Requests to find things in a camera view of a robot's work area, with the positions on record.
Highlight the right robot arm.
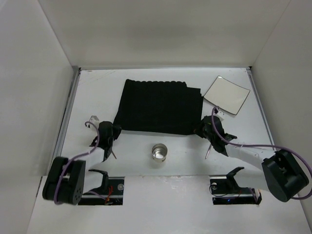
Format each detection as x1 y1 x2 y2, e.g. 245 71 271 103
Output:
194 115 312 202

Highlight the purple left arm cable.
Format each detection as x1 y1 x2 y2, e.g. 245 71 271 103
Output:
53 121 110 205

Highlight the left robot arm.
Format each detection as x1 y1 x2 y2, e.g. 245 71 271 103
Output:
42 121 121 205

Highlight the silver metal cup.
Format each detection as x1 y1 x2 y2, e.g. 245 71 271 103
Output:
151 143 168 167

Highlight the left aluminium table rail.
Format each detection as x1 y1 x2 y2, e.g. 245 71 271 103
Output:
46 66 81 174

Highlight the silver knife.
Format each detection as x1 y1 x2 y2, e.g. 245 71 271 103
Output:
205 144 212 159

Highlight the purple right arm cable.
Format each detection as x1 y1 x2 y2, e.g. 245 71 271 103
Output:
211 106 312 200

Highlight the white square plate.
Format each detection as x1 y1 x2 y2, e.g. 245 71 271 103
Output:
203 76 250 115

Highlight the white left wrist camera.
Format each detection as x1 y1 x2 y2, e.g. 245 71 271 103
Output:
89 115 99 125

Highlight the black cloth placemat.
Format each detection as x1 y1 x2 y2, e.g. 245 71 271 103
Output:
114 79 203 136

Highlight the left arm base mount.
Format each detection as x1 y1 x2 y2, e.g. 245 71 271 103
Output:
78 177 125 206

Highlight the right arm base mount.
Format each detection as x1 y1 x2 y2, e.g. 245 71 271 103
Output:
209 167 262 205

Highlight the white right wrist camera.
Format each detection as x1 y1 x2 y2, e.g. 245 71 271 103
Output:
214 109 226 121

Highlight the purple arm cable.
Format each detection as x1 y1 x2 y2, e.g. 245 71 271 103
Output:
211 106 312 200
53 121 110 205

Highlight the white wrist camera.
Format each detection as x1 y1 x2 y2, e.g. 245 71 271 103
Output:
89 115 99 125
214 109 226 121

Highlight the aluminium table rail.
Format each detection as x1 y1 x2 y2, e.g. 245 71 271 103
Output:
46 66 81 174
246 67 274 145

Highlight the right aluminium table rail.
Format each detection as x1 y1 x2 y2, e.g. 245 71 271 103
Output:
246 67 274 145

